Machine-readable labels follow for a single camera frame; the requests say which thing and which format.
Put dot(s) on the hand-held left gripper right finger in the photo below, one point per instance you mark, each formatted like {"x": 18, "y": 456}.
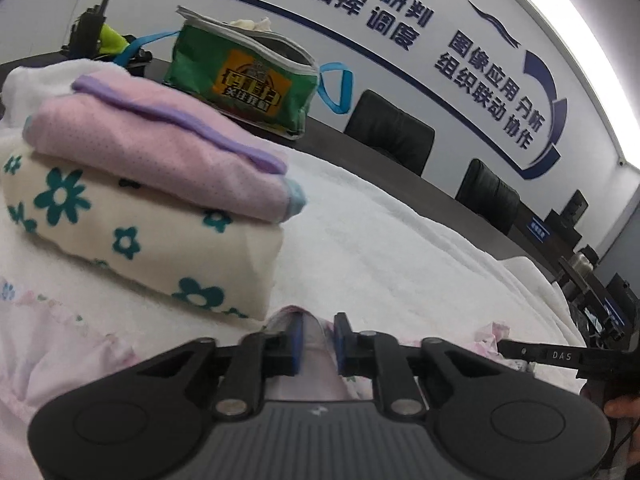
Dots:
{"x": 340, "y": 345}

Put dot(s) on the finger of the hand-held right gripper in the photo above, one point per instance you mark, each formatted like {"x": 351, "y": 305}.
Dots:
{"x": 525, "y": 349}

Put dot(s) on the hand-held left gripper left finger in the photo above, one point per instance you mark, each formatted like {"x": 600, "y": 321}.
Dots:
{"x": 296, "y": 345}

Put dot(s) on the pink floral dress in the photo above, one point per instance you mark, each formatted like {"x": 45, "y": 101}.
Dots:
{"x": 65, "y": 355}

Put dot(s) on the person's right hand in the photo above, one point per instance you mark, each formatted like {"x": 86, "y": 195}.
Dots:
{"x": 622, "y": 405}

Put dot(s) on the dark desk equipment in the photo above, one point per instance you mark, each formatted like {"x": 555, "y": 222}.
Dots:
{"x": 600, "y": 295}

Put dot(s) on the white fluffy blanket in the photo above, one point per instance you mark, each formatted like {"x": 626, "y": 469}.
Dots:
{"x": 400, "y": 240}

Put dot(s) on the blue desk nameplate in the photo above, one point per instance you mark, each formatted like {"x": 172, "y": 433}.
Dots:
{"x": 538, "y": 227}

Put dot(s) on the black desk monitor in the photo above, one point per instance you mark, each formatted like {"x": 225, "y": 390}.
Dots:
{"x": 565, "y": 215}

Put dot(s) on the black office chair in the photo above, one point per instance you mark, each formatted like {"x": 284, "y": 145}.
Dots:
{"x": 487, "y": 195}
{"x": 390, "y": 132}

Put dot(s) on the folded cream teal-flower garment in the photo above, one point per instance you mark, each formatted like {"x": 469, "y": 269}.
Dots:
{"x": 150, "y": 240}

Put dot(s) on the folded pink garment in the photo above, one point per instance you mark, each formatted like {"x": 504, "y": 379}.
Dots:
{"x": 165, "y": 145}

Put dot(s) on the cream cloth in bag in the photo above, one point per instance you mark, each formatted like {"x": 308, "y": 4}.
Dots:
{"x": 250, "y": 24}

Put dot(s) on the yellow-green object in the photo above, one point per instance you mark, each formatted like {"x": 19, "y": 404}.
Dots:
{"x": 112, "y": 40}

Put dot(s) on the black walkie-talkie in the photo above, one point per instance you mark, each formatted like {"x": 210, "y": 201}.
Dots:
{"x": 90, "y": 25}

